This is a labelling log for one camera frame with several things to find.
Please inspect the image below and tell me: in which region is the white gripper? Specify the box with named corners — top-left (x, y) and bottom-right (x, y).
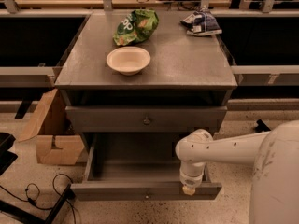
top-left (179, 161), bottom-right (206, 196)

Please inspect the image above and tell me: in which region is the grey drawer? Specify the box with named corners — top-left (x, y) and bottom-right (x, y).
top-left (71, 133), bottom-right (221, 201)
top-left (65, 106), bottom-right (227, 133)

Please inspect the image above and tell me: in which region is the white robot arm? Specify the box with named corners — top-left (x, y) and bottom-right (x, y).
top-left (176, 120), bottom-right (299, 224)

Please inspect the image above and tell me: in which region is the grey drawer cabinet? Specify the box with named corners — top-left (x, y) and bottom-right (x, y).
top-left (53, 9), bottom-right (238, 142)

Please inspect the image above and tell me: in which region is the grey top drawer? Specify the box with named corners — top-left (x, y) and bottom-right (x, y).
top-left (65, 106), bottom-right (227, 133)

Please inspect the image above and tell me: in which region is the black stand leg right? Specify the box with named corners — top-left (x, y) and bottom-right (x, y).
top-left (254, 119), bottom-right (270, 133)

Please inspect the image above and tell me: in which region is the black stand base left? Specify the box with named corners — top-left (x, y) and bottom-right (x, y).
top-left (0, 184), bottom-right (75, 224)

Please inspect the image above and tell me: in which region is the brown cardboard box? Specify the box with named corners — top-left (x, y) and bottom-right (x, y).
top-left (18, 89), bottom-right (85, 165)

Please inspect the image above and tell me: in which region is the white bowl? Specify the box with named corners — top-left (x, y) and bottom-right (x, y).
top-left (107, 47), bottom-right (150, 76)

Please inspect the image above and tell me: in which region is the blue white snack bag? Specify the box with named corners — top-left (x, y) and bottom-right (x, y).
top-left (180, 7), bottom-right (222, 36)

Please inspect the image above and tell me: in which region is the green chip bag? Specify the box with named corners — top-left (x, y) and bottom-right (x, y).
top-left (113, 9), bottom-right (159, 46)

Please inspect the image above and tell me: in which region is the black object at left edge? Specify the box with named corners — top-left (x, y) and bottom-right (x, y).
top-left (0, 133), bottom-right (18, 175)

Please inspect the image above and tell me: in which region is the black cable on floor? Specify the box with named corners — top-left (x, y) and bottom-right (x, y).
top-left (0, 173), bottom-right (78, 224)

